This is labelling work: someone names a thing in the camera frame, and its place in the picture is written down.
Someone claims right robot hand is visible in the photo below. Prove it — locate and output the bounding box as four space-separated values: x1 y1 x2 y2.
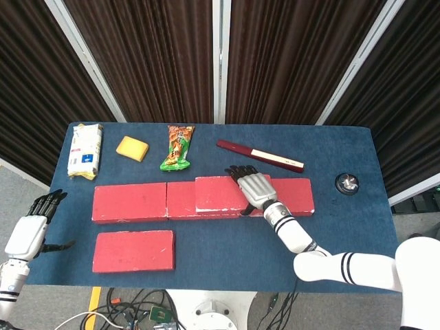
225 164 278 217

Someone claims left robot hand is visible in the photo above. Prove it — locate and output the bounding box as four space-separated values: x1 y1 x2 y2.
4 189 76 261

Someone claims red brick with chipped white edge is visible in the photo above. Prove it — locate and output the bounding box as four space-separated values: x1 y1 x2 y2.
195 175 272 214

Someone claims red foam brick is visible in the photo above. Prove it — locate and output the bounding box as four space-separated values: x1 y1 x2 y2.
91 182 168 224
166 181 241 220
239 177 316 218
91 230 176 274

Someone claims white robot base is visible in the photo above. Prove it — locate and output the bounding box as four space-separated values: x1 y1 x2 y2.
164 289 258 330

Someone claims dark red white long box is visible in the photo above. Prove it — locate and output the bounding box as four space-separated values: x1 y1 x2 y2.
216 139 305 174

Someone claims blue table cloth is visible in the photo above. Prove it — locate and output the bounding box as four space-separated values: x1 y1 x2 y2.
26 122 412 295

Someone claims orange green snack bag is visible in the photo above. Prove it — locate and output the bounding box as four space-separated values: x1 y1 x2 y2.
159 124 196 172

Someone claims yellow floor tape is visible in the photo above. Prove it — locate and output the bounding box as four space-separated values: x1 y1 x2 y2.
84 287 102 330

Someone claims white snack packet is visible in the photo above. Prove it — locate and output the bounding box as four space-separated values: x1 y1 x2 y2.
67 123 104 182

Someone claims yellow sponge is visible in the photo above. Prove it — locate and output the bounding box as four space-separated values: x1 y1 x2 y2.
115 135 150 162

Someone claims brown pleated screen panel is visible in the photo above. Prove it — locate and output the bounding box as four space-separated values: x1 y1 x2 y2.
316 0 440 207
44 0 221 124
212 0 406 125
0 0 127 188

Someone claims green circuit board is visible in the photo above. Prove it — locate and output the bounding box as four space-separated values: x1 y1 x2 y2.
149 305 173 323

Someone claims white floor cable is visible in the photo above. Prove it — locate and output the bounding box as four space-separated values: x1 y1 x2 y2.
53 311 121 330

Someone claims black cable with green plug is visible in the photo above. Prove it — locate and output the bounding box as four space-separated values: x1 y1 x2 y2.
264 291 300 330

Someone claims black floor cable tangle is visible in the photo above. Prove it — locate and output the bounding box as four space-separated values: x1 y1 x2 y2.
102 287 183 330

